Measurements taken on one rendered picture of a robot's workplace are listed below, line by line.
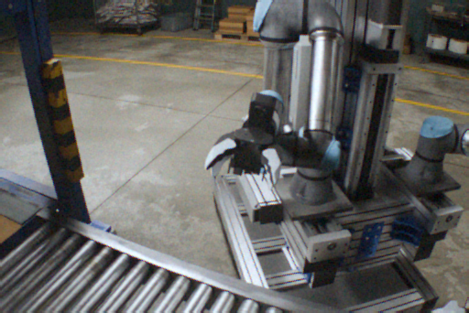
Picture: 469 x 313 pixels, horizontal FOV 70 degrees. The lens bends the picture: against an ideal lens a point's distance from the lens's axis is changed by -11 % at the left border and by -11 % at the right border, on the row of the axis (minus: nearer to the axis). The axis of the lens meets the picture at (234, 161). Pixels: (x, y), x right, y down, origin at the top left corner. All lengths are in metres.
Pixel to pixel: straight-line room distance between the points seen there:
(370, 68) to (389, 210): 0.54
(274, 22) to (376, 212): 0.78
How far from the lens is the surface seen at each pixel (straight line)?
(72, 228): 1.26
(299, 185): 1.23
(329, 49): 0.98
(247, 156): 0.70
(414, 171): 1.49
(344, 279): 1.86
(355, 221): 1.38
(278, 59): 1.07
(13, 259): 1.24
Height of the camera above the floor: 1.56
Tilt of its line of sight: 31 degrees down
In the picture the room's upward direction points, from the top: straight up
